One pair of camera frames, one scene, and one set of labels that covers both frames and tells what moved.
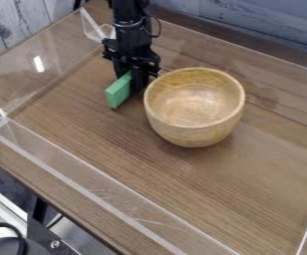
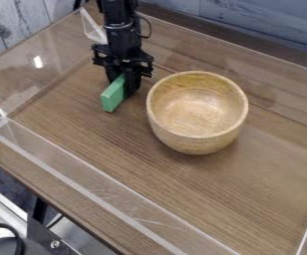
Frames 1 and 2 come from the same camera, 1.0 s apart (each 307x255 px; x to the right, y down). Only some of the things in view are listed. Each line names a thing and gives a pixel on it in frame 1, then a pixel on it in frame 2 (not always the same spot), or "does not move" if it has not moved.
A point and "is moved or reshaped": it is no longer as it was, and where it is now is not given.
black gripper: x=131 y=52 → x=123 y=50
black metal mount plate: x=40 y=234 does not move
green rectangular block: x=118 y=91 is moved or reshaped
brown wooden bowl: x=193 y=106 is moved or reshaped
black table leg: x=39 y=210 does not move
